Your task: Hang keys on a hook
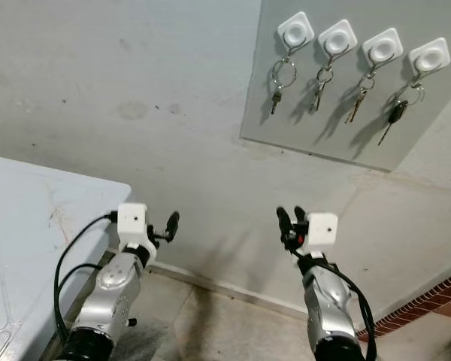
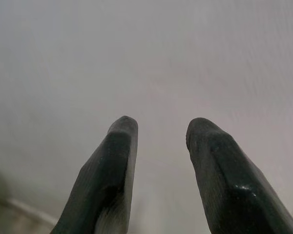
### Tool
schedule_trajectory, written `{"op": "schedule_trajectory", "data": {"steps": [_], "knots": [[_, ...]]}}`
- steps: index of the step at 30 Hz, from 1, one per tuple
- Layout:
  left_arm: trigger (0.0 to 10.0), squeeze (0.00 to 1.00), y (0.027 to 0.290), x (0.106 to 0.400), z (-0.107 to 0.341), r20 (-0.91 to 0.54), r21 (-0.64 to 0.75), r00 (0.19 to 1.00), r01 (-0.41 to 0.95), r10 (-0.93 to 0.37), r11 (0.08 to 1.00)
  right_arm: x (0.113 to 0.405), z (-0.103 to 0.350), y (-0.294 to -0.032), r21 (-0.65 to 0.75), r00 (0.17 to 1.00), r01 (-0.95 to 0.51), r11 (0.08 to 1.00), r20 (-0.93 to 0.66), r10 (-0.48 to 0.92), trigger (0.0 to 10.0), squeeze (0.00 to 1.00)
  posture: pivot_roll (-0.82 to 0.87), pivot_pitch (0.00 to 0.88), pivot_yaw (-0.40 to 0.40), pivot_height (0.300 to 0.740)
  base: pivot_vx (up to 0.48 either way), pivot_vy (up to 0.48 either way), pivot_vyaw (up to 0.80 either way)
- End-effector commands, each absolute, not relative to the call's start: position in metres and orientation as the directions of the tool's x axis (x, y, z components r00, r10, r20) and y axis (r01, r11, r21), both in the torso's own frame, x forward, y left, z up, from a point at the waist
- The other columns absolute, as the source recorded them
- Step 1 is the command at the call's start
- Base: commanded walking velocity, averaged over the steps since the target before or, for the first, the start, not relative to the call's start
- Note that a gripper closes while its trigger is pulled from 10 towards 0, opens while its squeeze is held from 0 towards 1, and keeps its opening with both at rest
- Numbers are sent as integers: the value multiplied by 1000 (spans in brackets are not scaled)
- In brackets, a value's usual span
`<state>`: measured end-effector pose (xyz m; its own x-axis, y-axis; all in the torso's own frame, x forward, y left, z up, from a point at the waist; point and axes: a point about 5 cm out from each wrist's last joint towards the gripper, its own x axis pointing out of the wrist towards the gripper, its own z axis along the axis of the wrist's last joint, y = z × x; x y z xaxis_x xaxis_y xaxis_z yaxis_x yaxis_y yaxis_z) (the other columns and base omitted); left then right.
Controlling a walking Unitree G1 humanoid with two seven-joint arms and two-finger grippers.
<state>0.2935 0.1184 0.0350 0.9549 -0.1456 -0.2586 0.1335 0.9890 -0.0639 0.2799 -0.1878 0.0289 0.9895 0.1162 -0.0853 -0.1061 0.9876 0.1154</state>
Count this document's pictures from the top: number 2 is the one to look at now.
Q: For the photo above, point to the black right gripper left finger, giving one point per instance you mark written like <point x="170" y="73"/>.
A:
<point x="105" y="175"/>

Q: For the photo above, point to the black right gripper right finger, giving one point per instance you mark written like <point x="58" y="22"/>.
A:
<point x="224" y="175"/>

